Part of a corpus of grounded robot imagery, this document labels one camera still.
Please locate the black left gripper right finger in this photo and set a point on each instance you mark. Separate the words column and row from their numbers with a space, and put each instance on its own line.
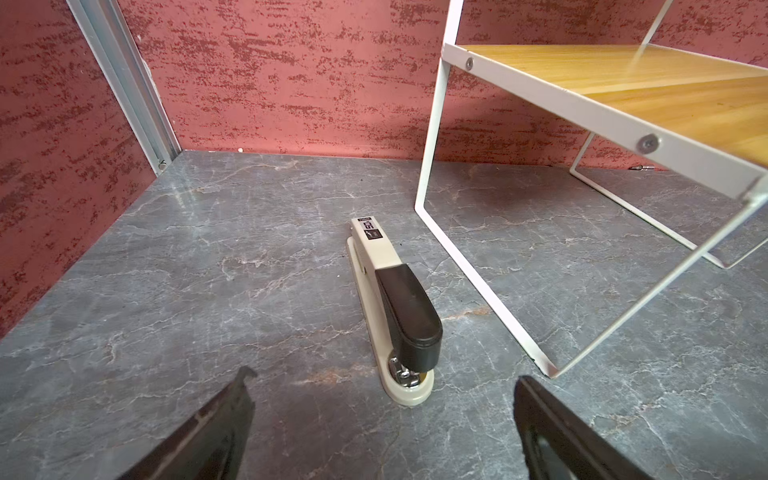
column 557, row 444

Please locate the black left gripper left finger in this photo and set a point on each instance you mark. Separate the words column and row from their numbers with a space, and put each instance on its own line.
column 208, row 445

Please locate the white wooden two-tier shelf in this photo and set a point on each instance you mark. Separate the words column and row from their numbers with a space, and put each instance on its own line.
column 702, row 117

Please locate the beige black stapler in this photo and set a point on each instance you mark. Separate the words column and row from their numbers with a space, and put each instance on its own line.
column 404, row 328

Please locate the left aluminium corner post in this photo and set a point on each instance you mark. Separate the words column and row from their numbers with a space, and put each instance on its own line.
column 107, row 33

